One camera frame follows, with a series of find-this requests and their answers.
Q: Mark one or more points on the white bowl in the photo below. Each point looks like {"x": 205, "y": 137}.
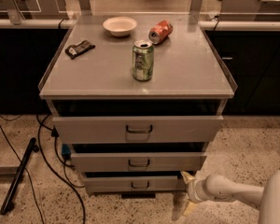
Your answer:
{"x": 120, "y": 26}

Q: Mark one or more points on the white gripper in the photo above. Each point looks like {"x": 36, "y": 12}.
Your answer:
{"x": 193, "y": 190}

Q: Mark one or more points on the blue plug connector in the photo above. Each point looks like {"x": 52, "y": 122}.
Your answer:
{"x": 66, "y": 152}

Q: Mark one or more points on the grey middle drawer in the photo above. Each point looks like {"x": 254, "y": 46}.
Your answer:
{"x": 138, "y": 162}

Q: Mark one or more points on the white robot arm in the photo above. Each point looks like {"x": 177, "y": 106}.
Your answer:
{"x": 218, "y": 188}

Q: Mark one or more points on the dark snack wrapper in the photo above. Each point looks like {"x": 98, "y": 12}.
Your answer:
{"x": 76, "y": 50}

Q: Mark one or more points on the white horizontal rail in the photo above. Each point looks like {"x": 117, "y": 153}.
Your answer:
{"x": 268, "y": 26}

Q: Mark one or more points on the orange soda can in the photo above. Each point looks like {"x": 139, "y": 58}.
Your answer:
{"x": 160, "y": 31}

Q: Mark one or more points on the green soda can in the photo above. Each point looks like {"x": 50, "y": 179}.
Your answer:
{"x": 143, "y": 60}

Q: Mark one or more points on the black bar on floor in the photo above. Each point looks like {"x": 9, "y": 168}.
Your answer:
{"x": 8, "y": 201}

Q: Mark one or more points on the grey top drawer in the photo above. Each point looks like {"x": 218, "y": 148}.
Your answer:
{"x": 151, "y": 129}

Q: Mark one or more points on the grey bottom drawer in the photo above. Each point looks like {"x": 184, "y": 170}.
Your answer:
{"x": 166, "y": 183}

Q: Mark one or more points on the grey drawer cabinet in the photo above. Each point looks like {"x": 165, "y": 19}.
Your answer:
{"x": 188, "y": 80}

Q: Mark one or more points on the grey drawer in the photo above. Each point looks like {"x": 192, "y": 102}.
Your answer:
{"x": 166, "y": 183}
{"x": 138, "y": 162}
{"x": 151, "y": 129}

